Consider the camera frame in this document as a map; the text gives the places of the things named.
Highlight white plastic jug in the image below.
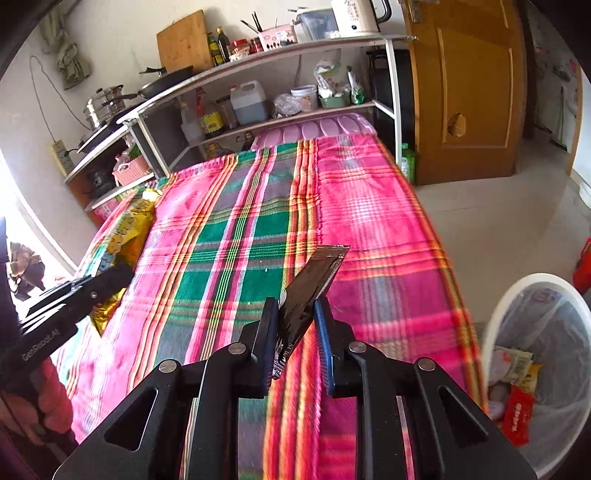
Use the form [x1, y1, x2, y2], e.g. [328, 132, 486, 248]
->
[230, 80, 269, 125]

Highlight white round waste bin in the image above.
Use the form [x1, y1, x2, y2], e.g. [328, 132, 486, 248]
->
[480, 273, 591, 478]

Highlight white power strip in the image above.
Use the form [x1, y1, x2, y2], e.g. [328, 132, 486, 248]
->
[51, 141, 72, 176]

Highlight wooden cutting board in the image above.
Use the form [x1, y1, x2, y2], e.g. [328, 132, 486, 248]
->
[156, 10, 214, 73]

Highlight clear bottle with red cap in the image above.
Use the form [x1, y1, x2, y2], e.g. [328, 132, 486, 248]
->
[180, 102, 204, 144]

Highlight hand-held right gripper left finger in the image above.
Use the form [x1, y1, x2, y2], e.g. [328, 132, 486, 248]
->
[52, 298, 281, 480]

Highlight black frying pan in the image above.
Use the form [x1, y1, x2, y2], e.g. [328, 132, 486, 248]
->
[137, 65, 195, 100]

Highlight green white packet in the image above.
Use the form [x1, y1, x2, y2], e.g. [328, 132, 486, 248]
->
[347, 67, 366, 104]

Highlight red bag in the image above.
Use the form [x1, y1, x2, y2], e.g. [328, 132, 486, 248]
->
[573, 240, 591, 294]

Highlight green hanging cloth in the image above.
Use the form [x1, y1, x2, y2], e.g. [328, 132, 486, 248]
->
[39, 9, 90, 90]

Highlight brown wooden door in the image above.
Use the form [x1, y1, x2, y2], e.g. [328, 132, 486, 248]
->
[402, 0, 529, 185]

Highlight pink plastic basket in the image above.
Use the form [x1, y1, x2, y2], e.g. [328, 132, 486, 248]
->
[112, 154, 151, 185]

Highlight white metal shelf rack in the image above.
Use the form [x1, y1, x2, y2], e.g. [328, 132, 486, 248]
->
[64, 34, 419, 227]

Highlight pink lidded bin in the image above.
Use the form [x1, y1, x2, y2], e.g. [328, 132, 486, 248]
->
[249, 113, 377, 151]

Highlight white printed bag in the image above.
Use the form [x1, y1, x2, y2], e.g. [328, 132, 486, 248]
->
[314, 53, 352, 97]

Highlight pink utensil holder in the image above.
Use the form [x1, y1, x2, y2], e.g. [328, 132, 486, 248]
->
[257, 24, 297, 51]

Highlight yellow snack bag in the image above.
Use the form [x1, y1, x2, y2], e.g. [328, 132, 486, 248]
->
[88, 189, 160, 337]

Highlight white electric kettle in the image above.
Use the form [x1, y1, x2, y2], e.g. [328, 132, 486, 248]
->
[330, 0, 393, 38]

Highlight green plastic bottle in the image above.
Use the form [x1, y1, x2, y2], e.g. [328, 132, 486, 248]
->
[399, 143, 416, 184]

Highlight white printed packet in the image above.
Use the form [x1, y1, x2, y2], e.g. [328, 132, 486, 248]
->
[492, 346, 534, 384]

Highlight white bin liner bag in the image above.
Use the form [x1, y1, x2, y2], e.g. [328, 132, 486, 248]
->
[489, 286, 591, 462]

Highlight white plastic tub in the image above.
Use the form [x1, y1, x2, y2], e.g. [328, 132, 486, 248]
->
[291, 84, 319, 112]

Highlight red packet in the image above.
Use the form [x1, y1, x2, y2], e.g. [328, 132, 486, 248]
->
[501, 385, 536, 446]

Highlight steel steamer pot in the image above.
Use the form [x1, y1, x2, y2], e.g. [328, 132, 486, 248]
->
[85, 85, 139, 129]

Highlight crumpled clear plastic bag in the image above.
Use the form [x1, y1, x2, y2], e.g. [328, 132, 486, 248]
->
[271, 93, 303, 118]

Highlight yellow label oil bottle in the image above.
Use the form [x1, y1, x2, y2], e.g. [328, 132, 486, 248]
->
[199, 88, 226, 138]

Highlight black induction cooker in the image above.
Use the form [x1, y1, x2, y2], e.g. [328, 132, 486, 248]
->
[76, 122, 132, 153]

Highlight black foil wrapper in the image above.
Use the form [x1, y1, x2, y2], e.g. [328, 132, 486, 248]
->
[272, 244, 352, 380]

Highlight yellow snack packet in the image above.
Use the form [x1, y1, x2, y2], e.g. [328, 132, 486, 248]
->
[517, 362, 543, 386]

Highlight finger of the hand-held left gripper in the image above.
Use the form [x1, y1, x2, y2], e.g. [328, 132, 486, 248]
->
[28, 276, 93, 310]
[23, 262, 136, 333]

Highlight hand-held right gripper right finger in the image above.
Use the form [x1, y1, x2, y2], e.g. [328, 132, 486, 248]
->
[315, 295, 539, 480]

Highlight clear plastic pitcher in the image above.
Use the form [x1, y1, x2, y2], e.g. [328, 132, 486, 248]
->
[295, 7, 338, 43]

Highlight pink green plaid blanket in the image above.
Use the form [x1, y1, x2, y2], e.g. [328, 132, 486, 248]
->
[51, 134, 490, 480]

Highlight black pot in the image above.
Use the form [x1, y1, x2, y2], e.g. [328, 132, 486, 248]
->
[85, 166, 114, 195]

